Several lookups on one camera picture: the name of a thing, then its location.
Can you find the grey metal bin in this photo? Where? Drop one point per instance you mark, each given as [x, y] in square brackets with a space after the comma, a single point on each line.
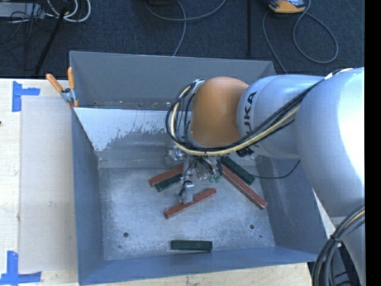
[143, 213]

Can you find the red-brown flat block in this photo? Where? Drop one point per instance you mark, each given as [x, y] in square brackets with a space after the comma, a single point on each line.
[245, 191]
[200, 197]
[165, 176]

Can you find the dark green flat block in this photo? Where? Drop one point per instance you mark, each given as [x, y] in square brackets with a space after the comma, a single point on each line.
[168, 183]
[241, 171]
[192, 245]

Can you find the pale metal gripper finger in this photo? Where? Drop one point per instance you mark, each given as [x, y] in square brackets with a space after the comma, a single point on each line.
[181, 196]
[189, 194]

